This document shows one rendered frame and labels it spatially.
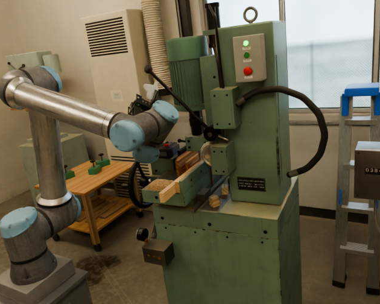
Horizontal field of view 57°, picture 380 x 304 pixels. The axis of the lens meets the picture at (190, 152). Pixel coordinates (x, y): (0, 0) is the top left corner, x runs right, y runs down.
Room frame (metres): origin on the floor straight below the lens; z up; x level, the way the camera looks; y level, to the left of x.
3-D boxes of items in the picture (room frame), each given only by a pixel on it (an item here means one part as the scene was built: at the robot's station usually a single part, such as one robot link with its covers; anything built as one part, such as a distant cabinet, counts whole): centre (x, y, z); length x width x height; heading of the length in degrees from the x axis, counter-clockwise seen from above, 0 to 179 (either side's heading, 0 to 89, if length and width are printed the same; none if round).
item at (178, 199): (1.64, 0.04, 0.87); 0.61 x 0.30 x 0.06; 151
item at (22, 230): (1.32, 0.73, 0.81); 0.17 x 0.15 x 0.18; 148
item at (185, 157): (1.60, 0.02, 0.94); 0.20 x 0.02 x 0.08; 151
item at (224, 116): (1.33, -0.16, 1.23); 0.09 x 0.08 x 0.15; 61
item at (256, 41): (1.29, -0.26, 1.40); 0.10 x 0.06 x 0.16; 61
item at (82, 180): (2.80, 0.89, 0.32); 0.66 x 0.57 x 0.64; 149
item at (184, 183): (1.57, -0.09, 0.93); 0.60 x 0.02 x 0.06; 151
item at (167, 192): (1.49, 0.00, 0.92); 0.55 x 0.02 x 0.04; 151
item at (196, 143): (1.56, -0.06, 1.03); 0.14 x 0.07 x 0.09; 61
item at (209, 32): (1.50, -0.17, 1.54); 0.08 x 0.08 x 0.17; 61
